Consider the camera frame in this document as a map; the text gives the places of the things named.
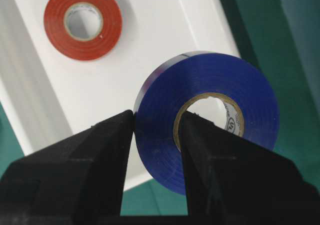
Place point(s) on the red orange tape roll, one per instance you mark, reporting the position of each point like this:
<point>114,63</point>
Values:
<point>54,20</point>

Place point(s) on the white plastic tray case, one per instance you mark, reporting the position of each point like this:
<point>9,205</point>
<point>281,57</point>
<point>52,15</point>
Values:
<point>48,96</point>

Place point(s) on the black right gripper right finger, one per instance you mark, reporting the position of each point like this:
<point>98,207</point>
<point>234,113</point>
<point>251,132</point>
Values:
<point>232,181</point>

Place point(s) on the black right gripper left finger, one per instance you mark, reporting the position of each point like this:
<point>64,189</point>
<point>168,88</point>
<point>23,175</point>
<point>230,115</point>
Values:
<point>76,181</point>

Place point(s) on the blue tape roll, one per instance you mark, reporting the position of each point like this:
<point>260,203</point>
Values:
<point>249,100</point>

